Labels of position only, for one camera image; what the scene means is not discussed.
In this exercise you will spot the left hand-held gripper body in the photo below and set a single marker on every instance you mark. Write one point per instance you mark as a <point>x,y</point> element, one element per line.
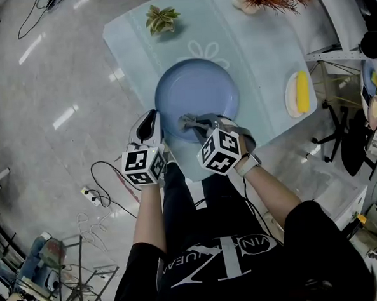
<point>141,163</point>

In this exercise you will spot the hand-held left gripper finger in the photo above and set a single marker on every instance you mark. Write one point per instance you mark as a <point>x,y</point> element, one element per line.
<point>159,135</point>
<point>134,131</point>

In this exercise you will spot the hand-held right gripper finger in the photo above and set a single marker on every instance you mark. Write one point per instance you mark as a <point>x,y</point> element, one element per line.
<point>210,118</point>
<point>199,134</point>

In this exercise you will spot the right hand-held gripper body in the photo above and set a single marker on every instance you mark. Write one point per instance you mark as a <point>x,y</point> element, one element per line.
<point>222,151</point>

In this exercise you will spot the blue round plate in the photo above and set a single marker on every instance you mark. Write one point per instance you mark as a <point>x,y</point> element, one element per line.
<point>197,89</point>

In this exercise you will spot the person's right forearm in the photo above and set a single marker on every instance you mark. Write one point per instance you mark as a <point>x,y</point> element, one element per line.
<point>274,195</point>

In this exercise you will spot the person's left forearm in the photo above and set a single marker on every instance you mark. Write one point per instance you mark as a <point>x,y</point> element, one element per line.
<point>148,219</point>

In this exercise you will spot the small pale pink plate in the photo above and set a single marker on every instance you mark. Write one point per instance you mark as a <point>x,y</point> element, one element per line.
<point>291,96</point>

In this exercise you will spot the pale blue plate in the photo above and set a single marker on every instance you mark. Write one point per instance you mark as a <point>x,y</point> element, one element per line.
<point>367,75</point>

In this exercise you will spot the person's right hand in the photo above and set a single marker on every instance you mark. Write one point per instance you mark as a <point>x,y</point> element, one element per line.
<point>244,149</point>

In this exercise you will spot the white wrist watch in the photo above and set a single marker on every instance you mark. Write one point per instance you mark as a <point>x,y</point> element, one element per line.
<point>250,165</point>

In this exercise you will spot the person's black trousers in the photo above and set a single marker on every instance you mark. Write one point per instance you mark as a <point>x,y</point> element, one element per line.
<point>179,207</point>

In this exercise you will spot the white power strip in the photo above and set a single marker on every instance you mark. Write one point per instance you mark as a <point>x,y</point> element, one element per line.
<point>91,196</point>

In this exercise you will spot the light blue tablecloth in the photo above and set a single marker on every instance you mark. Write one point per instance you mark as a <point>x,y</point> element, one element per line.
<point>249,47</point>

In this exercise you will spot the yellow corn cob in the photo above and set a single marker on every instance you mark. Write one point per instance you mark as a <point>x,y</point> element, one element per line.
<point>302,92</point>

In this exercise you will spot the small green potted plant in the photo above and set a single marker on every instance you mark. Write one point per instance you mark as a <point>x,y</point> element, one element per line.
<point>161,19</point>

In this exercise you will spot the white desk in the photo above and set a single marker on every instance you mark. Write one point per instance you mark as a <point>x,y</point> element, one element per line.
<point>337,195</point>

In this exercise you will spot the person's black printed T-shirt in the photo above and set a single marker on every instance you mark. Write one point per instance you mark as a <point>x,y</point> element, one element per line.
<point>234,277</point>

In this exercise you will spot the black office chair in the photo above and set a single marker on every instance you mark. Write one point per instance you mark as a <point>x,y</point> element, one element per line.
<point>350,143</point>

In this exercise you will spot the folding side table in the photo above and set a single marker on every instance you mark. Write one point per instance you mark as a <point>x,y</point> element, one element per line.
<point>337,77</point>

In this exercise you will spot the yellow toy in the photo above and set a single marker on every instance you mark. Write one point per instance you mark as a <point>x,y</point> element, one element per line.
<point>361,219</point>

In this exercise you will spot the black hat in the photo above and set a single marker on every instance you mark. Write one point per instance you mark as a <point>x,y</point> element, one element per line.
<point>373,44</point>

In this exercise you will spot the grey metal folding frame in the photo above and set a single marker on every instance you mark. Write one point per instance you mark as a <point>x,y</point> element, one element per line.
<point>83,280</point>

